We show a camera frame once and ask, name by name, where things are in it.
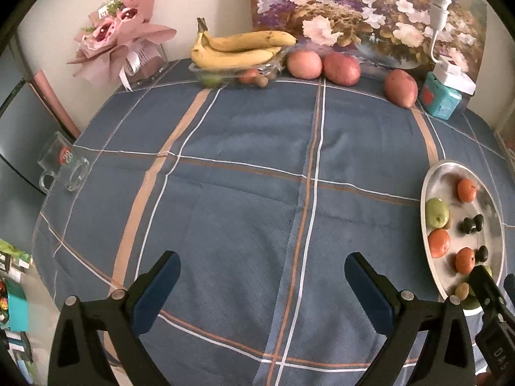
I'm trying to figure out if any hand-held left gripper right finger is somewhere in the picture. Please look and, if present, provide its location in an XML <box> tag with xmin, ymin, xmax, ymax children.
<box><xmin>345</xmin><ymin>252</ymin><xmax>477</xmax><ymax>386</ymax></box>

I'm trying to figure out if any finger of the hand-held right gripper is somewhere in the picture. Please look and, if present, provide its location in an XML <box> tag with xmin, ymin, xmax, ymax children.
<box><xmin>503</xmin><ymin>273</ymin><xmax>515</xmax><ymax>308</ymax></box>
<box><xmin>470</xmin><ymin>264</ymin><xmax>508</xmax><ymax>326</ymax></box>

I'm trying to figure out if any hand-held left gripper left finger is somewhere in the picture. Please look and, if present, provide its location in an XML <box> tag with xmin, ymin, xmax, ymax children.
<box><xmin>52</xmin><ymin>250</ymin><xmax>182</xmax><ymax>386</ymax></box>

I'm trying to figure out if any orange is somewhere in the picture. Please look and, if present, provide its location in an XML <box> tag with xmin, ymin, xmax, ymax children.
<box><xmin>454</xmin><ymin>248</ymin><xmax>476</xmax><ymax>275</ymax></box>
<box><xmin>427</xmin><ymin>229</ymin><xmax>451</xmax><ymax>259</ymax></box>
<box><xmin>456</xmin><ymin>178</ymin><xmax>478</xmax><ymax>203</ymax></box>

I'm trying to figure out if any green apple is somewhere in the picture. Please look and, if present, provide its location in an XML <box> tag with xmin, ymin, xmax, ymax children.
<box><xmin>426</xmin><ymin>198</ymin><xmax>450</xmax><ymax>228</ymax></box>

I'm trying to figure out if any round metal plate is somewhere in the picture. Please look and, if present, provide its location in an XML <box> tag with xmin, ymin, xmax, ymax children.
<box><xmin>420</xmin><ymin>160</ymin><xmax>506</xmax><ymax>316</ymax></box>

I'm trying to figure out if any blue plaid tablecloth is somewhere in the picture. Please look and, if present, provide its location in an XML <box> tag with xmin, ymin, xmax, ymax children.
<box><xmin>34</xmin><ymin>58</ymin><xmax>515</xmax><ymax>386</ymax></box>

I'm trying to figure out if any teal cardboard box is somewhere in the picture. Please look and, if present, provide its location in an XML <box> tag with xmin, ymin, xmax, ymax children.
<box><xmin>6</xmin><ymin>281</ymin><xmax>30</xmax><ymax>332</ymax></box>

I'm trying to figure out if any glass mug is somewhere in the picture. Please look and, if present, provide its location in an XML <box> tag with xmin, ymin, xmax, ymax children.
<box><xmin>38</xmin><ymin>132</ymin><xmax>90</xmax><ymax>192</ymax></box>

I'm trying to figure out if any large red apple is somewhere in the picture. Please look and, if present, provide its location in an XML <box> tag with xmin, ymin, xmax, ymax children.
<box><xmin>383</xmin><ymin>69</ymin><xmax>419</xmax><ymax>108</ymax></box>

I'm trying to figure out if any grey cabinet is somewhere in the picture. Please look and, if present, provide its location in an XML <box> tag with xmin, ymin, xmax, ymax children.
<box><xmin>0</xmin><ymin>34</ymin><xmax>79</xmax><ymax>196</ymax></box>

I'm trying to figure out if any clear plastic container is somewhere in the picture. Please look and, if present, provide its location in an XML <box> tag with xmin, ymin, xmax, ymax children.
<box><xmin>189</xmin><ymin>46</ymin><xmax>291</xmax><ymax>88</ymax></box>

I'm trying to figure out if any clear acrylic stand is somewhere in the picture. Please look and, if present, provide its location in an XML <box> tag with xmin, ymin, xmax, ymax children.
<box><xmin>129</xmin><ymin>42</ymin><xmax>169</xmax><ymax>86</ymax></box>

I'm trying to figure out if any pale pink apple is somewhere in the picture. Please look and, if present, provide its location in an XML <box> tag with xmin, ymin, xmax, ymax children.
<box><xmin>286</xmin><ymin>50</ymin><xmax>323</xmax><ymax>79</ymax></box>

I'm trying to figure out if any bunch of yellow bananas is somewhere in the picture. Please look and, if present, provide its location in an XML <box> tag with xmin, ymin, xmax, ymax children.
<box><xmin>190</xmin><ymin>17</ymin><xmax>298</xmax><ymax>70</ymax></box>

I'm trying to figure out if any pink flower bouquet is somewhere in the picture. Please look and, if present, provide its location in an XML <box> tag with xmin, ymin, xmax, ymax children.
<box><xmin>66</xmin><ymin>0</ymin><xmax>178</xmax><ymax>92</ymax></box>

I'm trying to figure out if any floral painting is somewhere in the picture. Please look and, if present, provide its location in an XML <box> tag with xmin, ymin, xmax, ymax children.
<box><xmin>247</xmin><ymin>0</ymin><xmax>489</xmax><ymax>85</ymax></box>

